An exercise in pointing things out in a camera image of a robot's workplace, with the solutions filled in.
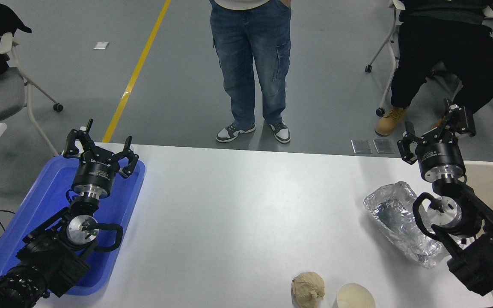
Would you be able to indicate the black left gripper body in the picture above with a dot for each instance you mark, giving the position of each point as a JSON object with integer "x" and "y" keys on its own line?
{"x": 95, "y": 173}

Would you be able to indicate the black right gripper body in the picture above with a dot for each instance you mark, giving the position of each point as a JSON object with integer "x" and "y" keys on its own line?
{"x": 439, "y": 156}

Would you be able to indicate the white paper cup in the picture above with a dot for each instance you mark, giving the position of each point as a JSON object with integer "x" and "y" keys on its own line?
{"x": 355, "y": 297}

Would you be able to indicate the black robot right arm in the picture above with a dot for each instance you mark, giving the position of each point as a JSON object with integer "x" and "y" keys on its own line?
{"x": 486, "y": 252}

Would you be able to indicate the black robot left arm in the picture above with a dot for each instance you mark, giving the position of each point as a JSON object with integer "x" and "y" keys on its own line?
{"x": 45, "y": 256}

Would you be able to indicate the metal floor plate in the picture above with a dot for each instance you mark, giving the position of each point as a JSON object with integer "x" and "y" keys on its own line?
{"x": 361, "y": 146}
{"x": 384, "y": 146}

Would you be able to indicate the blue plastic tray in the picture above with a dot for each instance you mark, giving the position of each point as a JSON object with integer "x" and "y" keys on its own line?
{"x": 49, "y": 188}

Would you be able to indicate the crumpled foil tray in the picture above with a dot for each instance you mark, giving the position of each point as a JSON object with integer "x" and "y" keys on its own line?
{"x": 394, "y": 214}

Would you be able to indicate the seated person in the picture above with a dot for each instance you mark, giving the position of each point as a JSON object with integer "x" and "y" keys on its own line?
{"x": 443, "y": 47}

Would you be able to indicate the standing person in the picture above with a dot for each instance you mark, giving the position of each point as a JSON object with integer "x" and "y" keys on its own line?
{"x": 250, "y": 51}

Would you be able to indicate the crumpled tan paper ball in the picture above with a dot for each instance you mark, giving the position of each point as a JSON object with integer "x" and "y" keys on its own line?
{"x": 308, "y": 288}

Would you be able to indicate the white frame wheeled chair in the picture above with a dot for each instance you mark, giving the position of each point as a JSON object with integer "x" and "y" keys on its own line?
{"x": 390, "y": 40}

